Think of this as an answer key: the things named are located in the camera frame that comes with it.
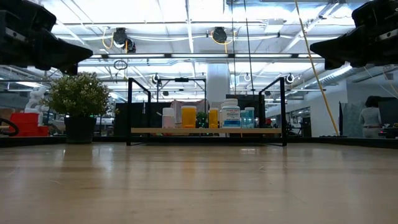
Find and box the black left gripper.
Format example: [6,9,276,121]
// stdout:
[0,0,94,76]

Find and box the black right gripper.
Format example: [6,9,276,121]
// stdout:
[309,0,398,71]

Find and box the small clear pill bottle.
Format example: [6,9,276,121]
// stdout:
[162,107,175,129]

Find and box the large orange pill vial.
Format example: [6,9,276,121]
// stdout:
[181,105,198,129]

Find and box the small orange pill vial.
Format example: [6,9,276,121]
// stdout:
[208,107,220,129]

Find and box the green artificial potted plant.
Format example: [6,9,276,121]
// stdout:
[42,71,112,144]

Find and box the white background object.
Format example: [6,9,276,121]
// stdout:
[24,86,50,125]

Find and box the grey patterned cloth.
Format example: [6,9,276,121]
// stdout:
[341,101,363,139]

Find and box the person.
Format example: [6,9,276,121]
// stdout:
[358,95,383,139]

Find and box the black background monitor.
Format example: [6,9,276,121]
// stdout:
[377,96,398,125]

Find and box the red background box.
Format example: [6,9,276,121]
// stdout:
[8,112,50,138]

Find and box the long ceiling light strip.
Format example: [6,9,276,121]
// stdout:
[77,53,324,60]

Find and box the small background green plant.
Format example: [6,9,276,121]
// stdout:
[195,111,208,128]

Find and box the yellow hanging cable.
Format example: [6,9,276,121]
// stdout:
[294,0,340,137]

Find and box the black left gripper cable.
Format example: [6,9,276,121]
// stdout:
[0,117,20,138]

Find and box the thin black hanging cable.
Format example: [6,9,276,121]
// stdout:
[230,0,237,96]

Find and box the black background station frame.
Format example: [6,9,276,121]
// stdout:
[157,77,208,105]

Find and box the wooden shelf with black frame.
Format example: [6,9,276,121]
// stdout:
[126,77,287,147]

